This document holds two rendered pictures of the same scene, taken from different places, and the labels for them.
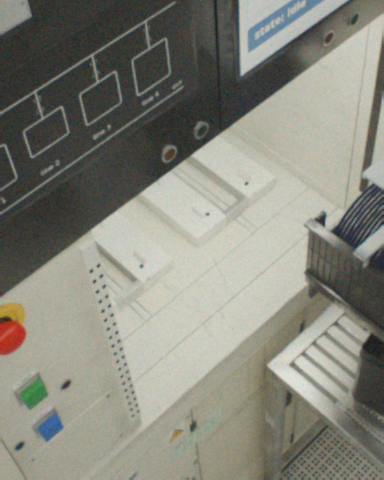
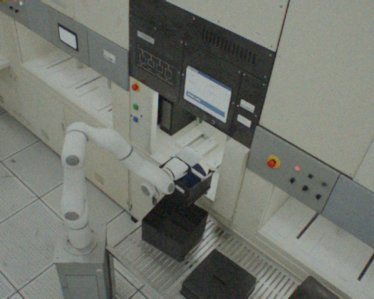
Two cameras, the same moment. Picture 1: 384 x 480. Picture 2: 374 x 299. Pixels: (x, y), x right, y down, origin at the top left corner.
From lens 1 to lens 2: 2.00 m
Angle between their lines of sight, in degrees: 49
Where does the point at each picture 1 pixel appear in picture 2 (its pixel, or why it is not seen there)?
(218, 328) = not seen: hidden behind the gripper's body
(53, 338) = (142, 102)
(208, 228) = (209, 164)
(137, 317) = not seen: hidden behind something
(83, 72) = (157, 60)
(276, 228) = (214, 182)
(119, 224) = (209, 146)
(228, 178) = not seen: hidden behind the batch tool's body
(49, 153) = (150, 67)
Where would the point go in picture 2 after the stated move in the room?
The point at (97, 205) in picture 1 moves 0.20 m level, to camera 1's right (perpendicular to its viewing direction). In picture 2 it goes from (154, 86) to (159, 108)
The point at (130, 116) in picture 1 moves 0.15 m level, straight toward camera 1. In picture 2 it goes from (162, 77) to (135, 80)
